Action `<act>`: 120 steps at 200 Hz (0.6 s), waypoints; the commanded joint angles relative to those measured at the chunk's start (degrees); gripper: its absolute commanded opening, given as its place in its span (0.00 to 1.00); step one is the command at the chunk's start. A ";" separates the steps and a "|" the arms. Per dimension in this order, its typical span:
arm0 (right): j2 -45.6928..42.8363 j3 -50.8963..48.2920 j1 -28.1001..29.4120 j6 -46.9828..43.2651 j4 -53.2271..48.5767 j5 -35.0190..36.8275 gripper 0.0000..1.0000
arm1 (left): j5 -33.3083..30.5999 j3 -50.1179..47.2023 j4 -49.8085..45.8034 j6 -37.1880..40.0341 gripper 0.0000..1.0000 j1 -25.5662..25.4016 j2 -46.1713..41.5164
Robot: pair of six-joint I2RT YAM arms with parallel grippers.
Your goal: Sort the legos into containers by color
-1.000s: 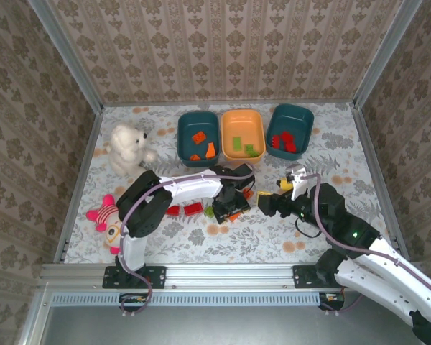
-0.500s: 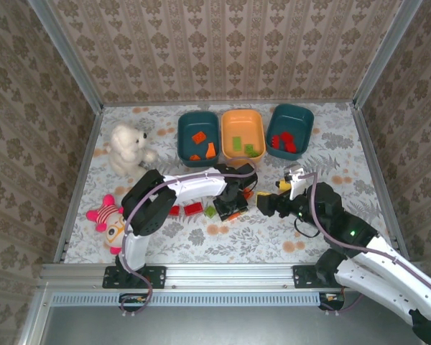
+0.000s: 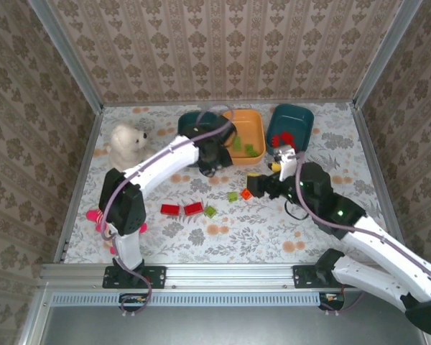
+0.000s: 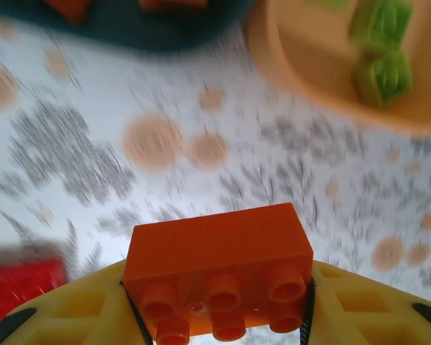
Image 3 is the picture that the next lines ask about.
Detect orange plastic bin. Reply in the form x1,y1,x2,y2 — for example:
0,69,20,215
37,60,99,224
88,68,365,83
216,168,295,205
222,109,267,166

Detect teal plastic bin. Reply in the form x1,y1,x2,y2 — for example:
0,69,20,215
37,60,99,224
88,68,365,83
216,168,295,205
265,103,315,156
177,110,222,170

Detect floral tablecloth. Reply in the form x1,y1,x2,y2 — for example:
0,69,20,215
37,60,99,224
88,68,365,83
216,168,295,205
62,102,399,265

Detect white plush bear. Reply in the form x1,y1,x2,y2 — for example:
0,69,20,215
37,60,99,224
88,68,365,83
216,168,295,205
106,123,158,173

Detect pink white plush doll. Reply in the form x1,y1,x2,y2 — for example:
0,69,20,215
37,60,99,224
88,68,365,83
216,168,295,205
85,208,148,256

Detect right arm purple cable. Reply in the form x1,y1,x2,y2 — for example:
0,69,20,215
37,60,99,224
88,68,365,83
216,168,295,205
282,150,431,288

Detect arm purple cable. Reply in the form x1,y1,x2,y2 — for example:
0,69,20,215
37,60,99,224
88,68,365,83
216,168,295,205
282,150,431,288
99,103,238,259

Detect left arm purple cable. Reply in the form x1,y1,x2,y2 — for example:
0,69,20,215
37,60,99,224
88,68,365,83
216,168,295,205
99,103,238,259

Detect thin black gripper wire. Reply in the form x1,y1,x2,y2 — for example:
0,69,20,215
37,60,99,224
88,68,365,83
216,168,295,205
284,200,310,221

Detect aluminium side rail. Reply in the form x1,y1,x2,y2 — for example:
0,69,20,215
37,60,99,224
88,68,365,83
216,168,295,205
350,102,412,263
53,106,105,263

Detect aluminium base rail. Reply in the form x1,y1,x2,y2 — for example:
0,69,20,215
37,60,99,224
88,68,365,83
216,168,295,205
39,262,428,288

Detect grey slotted cable duct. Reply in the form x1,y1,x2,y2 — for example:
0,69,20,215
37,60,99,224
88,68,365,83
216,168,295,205
52,291,324,307

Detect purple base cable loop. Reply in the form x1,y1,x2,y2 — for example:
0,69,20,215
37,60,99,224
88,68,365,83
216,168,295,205
321,287,366,316
111,257,154,317

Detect aluminium frame post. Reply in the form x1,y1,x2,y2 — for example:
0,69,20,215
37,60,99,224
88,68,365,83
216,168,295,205
27,0,105,112
353,0,423,109

